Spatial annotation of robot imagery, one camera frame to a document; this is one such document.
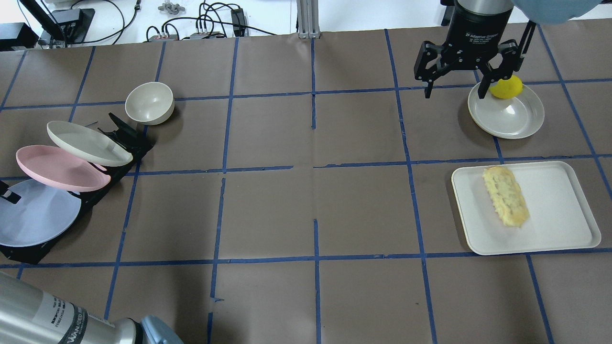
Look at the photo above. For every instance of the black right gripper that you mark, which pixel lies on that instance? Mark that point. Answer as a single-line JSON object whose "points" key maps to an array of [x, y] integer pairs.
{"points": [[472, 28]]}

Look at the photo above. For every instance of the pink plate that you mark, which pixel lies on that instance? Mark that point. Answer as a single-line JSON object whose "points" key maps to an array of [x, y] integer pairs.
{"points": [[57, 168]]}

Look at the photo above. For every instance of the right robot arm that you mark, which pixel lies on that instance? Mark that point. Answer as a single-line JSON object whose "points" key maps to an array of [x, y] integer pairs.
{"points": [[549, 12]]}

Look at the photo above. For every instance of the black plate rack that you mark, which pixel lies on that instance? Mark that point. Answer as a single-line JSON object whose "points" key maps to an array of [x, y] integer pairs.
{"points": [[132, 141]]}

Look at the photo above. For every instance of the white shallow dish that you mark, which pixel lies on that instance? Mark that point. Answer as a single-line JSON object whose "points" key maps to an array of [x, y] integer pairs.
{"points": [[516, 118]]}

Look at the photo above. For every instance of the light blue plate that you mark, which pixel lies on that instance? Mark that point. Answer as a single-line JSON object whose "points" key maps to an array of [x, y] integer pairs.
{"points": [[41, 214]]}

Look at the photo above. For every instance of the aluminium frame post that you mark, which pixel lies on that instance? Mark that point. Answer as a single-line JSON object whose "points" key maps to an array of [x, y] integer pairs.
{"points": [[308, 19]]}

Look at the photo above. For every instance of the yellow lemon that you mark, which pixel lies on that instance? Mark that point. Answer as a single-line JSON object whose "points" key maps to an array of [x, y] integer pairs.
{"points": [[507, 89]]}

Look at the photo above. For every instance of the yellow bread loaf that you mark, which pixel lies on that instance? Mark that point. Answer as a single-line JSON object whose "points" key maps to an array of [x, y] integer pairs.
{"points": [[506, 196]]}

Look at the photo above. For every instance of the cream white bowl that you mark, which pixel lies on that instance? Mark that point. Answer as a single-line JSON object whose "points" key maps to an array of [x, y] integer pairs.
{"points": [[151, 103]]}

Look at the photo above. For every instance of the black power adapter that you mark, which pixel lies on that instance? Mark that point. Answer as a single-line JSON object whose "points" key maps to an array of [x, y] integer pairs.
{"points": [[238, 20]]}

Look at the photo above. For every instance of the white rectangular tray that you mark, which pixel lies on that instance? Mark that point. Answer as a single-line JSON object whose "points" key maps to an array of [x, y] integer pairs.
{"points": [[560, 216]]}

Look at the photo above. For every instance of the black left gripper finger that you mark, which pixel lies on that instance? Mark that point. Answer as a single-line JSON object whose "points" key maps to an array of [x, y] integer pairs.
{"points": [[7, 194]]}

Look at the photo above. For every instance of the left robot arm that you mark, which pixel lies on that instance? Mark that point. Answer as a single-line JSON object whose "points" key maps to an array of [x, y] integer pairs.
{"points": [[32, 316]]}

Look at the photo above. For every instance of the cream white plate in rack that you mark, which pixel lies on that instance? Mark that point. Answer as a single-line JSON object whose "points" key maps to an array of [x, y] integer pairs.
{"points": [[87, 144]]}

